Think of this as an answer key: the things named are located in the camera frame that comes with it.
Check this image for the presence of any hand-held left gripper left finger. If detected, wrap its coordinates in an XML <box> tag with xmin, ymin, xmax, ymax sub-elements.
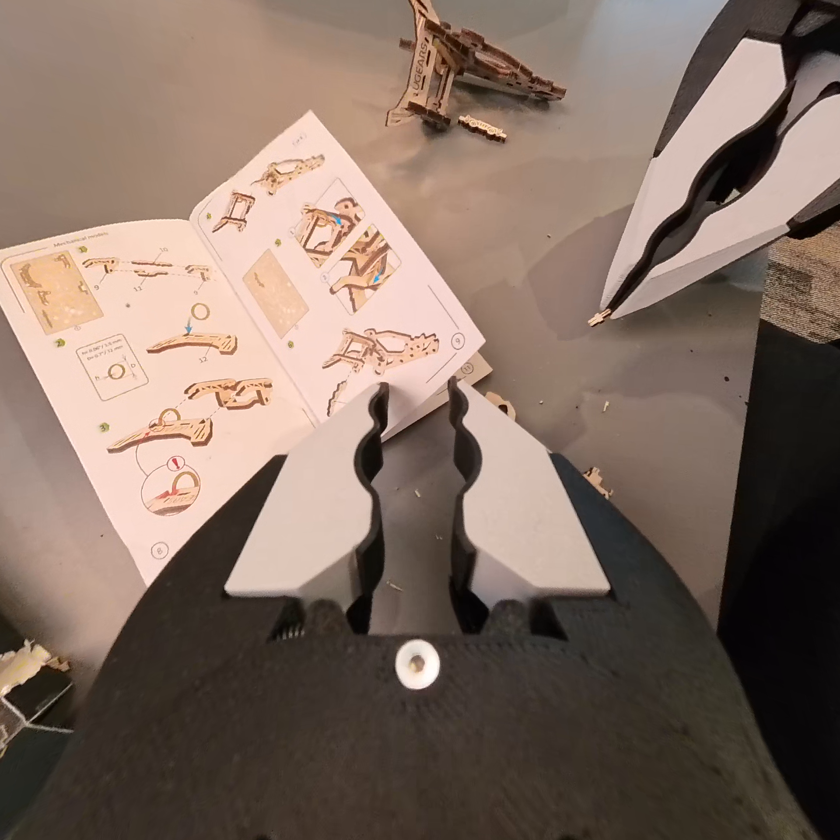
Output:
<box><xmin>224</xmin><ymin>382</ymin><xmax>391</xmax><ymax>632</ymax></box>

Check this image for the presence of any crumpled pale paper scrap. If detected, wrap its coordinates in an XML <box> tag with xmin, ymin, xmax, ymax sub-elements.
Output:
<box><xmin>0</xmin><ymin>640</ymin><xmax>70</xmax><ymax>694</ymax></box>

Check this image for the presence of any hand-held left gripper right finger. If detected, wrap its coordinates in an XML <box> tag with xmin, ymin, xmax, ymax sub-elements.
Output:
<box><xmin>448</xmin><ymin>378</ymin><xmax>616</xmax><ymax>632</ymax></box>

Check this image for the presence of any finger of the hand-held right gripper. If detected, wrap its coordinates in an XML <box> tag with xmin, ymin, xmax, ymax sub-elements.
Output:
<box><xmin>599</xmin><ymin>36</ymin><xmax>796</xmax><ymax>314</ymax></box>
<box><xmin>609</xmin><ymin>88</ymin><xmax>840</xmax><ymax>322</ymax></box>

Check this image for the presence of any black box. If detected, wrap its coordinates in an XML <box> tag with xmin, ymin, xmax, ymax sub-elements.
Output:
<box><xmin>0</xmin><ymin>669</ymin><xmax>74</xmax><ymax>748</ymax></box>

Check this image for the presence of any assembled wooden model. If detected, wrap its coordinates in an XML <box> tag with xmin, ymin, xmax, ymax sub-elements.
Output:
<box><xmin>385</xmin><ymin>0</ymin><xmax>568</xmax><ymax>130</ymax></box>

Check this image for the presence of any white instruction booklet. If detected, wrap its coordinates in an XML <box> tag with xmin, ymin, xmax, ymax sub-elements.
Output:
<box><xmin>0</xmin><ymin>110</ymin><xmax>493</xmax><ymax>586</ymax></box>

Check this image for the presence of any notched wooden strip part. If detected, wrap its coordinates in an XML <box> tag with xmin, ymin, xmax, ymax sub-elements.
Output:
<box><xmin>457</xmin><ymin>113</ymin><xmax>509</xmax><ymax>145</ymax></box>

